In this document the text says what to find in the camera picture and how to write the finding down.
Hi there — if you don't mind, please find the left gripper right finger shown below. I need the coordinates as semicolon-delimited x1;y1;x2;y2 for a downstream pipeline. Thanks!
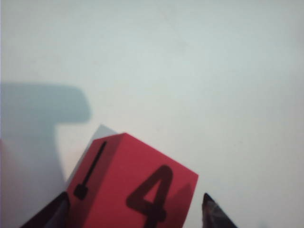
201;192;238;228

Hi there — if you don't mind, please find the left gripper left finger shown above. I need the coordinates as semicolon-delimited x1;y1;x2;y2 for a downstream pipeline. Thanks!
20;191;70;228

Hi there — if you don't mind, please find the red foam block printed 5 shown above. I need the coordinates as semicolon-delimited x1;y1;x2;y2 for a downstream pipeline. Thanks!
65;132;199;228

